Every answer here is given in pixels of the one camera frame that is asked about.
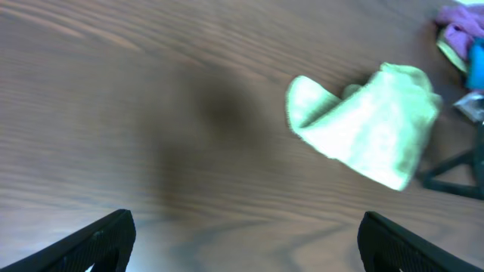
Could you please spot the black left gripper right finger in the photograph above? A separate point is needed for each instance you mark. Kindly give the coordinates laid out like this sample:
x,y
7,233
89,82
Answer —
x,y
385,246

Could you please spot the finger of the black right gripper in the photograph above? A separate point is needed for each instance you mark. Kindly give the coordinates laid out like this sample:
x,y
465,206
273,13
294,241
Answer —
x,y
471,158

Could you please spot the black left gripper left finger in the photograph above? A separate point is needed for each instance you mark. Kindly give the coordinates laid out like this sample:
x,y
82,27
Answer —
x,y
104,246

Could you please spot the light green microfiber cloth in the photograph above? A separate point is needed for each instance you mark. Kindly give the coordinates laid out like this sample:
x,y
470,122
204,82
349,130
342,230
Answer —
x,y
379,129

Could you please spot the blue microfiber cloth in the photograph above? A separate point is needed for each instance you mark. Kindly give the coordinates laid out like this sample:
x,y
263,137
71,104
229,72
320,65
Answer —
x,y
475,68

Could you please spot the purple microfiber cloth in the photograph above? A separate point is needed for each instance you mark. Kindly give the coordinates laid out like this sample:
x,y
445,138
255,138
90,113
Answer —
x,y
462,24

